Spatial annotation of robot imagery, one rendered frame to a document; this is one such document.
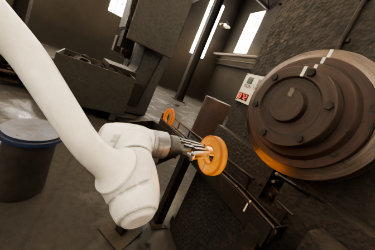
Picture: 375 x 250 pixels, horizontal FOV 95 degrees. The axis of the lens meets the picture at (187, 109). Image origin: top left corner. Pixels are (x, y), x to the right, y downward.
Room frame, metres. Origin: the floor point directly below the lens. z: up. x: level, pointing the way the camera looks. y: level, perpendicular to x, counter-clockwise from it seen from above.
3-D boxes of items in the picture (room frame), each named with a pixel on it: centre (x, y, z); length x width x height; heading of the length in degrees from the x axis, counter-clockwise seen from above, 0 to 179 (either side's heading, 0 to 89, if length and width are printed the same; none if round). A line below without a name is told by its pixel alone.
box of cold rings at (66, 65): (2.70, 1.56, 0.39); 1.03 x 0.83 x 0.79; 124
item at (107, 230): (0.96, 0.11, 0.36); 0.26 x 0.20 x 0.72; 65
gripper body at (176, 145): (0.58, -0.02, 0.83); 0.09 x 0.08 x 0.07; 120
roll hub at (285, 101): (0.61, -0.32, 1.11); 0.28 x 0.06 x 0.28; 30
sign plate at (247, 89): (1.01, -0.33, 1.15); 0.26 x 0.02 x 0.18; 30
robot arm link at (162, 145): (0.54, 0.04, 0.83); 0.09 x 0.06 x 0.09; 30
